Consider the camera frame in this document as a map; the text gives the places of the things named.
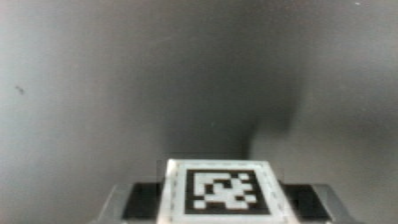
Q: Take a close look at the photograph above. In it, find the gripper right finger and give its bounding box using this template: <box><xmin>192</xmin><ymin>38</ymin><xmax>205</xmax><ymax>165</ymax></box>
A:
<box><xmin>283</xmin><ymin>183</ymin><xmax>351</xmax><ymax>224</ymax></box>

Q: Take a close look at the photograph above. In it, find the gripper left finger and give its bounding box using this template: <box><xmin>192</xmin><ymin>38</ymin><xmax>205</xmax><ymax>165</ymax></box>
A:
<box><xmin>88</xmin><ymin>182</ymin><xmax>162</xmax><ymax>224</ymax></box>

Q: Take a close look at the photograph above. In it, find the white leg with marker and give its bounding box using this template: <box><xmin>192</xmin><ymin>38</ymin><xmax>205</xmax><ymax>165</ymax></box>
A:
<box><xmin>157</xmin><ymin>159</ymin><xmax>301</xmax><ymax>224</ymax></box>

